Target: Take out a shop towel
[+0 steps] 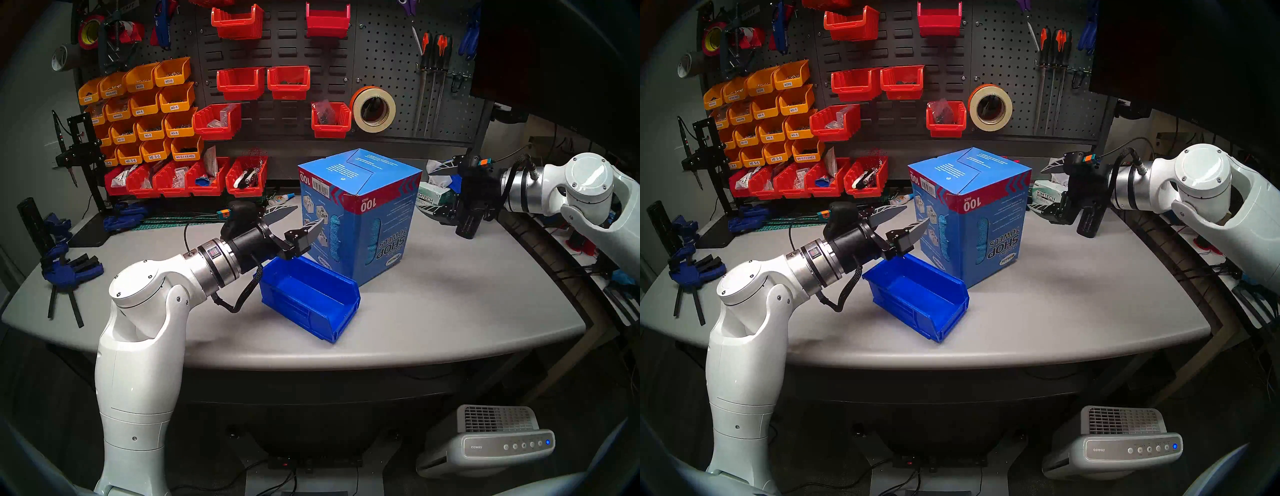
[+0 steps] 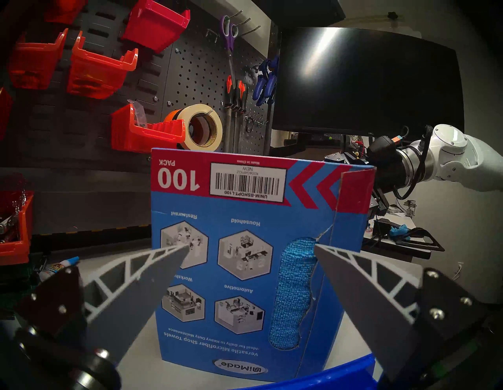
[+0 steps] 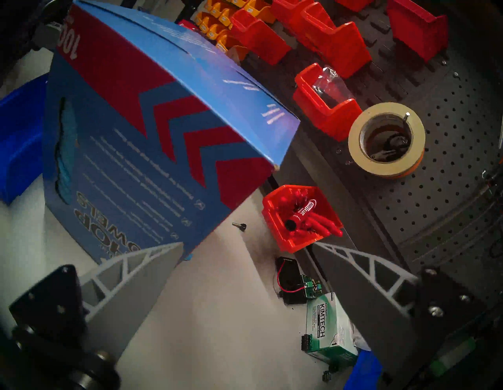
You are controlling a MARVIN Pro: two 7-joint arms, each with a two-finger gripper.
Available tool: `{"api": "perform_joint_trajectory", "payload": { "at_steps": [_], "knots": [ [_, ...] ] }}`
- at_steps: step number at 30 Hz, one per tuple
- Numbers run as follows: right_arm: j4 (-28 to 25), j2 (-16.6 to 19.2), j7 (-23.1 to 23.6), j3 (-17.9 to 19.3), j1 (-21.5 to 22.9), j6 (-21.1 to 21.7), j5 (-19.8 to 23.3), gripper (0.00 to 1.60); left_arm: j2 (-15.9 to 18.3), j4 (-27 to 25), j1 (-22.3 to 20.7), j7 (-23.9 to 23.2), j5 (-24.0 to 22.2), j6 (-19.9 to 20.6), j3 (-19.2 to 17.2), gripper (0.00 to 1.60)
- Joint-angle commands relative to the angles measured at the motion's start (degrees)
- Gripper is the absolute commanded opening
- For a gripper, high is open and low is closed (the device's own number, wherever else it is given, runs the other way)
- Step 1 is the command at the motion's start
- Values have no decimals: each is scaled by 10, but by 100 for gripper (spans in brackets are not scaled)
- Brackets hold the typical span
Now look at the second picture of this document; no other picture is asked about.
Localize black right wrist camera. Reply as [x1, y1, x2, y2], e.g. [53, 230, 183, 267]
[367, 135, 405, 156]

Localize red plastic parts bin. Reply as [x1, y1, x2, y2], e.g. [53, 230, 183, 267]
[43, 0, 87, 24]
[8, 28, 69, 90]
[122, 0, 191, 53]
[67, 31, 139, 100]
[0, 87, 14, 140]
[111, 103, 186, 154]
[0, 191, 35, 266]

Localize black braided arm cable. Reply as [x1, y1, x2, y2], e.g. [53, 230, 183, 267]
[393, 125, 433, 199]

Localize purple handled scissors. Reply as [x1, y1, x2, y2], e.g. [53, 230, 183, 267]
[219, 15, 240, 91]

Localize clear plastic parts bag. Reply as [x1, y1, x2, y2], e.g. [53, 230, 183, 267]
[128, 99, 149, 128]

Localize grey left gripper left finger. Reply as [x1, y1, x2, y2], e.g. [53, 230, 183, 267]
[16, 245, 191, 365]

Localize white side table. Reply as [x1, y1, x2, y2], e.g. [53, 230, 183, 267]
[362, 208, 446, 264]

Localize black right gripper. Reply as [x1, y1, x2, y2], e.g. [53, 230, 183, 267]
[324, 151, 409, 217]

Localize black perforated pegboard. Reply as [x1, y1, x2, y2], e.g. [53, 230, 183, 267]
[161, 8, 279, 158]

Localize blue towel stack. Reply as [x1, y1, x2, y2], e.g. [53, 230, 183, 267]
[269, 236, 319, 350]

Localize white glue bottle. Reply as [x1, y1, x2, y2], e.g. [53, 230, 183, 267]
[39, 256, 80, 281]

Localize black louvered wall panel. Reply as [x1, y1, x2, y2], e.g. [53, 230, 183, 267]
[0, 0, 173, 169]

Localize blue plastic storage bin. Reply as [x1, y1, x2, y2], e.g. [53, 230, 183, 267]
[244, 353, 380, 390]

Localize blue shop towel box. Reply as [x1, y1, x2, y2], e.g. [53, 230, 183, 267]
[151, 147, 376, 383]

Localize metal hook rail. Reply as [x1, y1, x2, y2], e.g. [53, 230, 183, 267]
[220, 101, 270, 125]

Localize black computer monitor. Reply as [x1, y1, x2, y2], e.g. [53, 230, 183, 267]
[271, 26, 466, 138]

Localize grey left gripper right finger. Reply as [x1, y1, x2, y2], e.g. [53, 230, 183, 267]
[314, 244, 490, 379]

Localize cream masking tape roll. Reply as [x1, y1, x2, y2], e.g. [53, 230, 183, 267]
[177, 104, 224, 152]

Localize blue handled pliers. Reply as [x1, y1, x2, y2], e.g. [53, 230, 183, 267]
[251, 58, 279, 107]

